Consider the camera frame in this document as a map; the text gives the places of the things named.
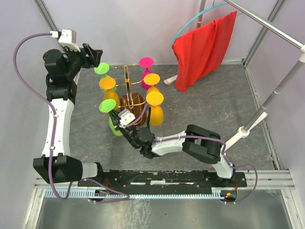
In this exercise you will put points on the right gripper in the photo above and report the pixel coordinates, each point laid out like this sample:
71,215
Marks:
114,119

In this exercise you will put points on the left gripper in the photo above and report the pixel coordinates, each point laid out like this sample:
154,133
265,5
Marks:
89,61

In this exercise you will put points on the green plastic goblet front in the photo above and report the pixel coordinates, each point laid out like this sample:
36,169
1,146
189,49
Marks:
108,106

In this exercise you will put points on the green plastic goblet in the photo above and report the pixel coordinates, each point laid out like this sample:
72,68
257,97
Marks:
102,70
108,106

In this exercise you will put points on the green plastic goblet back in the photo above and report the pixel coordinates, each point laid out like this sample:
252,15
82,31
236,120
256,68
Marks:
102,70

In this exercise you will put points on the orange plastic goblet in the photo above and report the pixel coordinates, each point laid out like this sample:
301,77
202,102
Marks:
152,80
108,84
155,99

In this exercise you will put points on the orange plastic goblet front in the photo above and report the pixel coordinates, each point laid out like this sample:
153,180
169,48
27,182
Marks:
155,99

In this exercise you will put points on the pink plastic goblet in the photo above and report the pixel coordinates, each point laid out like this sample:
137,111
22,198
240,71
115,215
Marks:
146,63

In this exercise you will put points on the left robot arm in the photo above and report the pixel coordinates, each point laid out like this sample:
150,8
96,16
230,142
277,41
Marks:
56,164

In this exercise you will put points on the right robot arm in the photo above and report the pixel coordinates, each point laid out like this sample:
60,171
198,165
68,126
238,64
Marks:
201,144

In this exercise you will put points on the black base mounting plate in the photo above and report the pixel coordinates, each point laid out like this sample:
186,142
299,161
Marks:
168,181

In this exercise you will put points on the teal hoop tube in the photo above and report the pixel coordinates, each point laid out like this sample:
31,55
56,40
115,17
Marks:
210,11

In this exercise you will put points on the red cloth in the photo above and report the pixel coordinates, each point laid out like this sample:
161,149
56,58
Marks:
201,51

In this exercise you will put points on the white metal stand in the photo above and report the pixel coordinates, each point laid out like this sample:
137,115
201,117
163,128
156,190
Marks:
260,115

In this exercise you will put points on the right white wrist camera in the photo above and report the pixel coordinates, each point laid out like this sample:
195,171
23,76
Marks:
126,118

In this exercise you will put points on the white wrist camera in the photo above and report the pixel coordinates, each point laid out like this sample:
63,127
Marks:
67,38
126,118

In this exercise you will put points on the gold wire wine glass rack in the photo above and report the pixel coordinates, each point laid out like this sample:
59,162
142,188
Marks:
133,102

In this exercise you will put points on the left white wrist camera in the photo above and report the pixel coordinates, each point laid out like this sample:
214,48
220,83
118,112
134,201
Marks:
67,38

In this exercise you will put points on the grey cable duct strip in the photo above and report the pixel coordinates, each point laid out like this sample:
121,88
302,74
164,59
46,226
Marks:
96,194

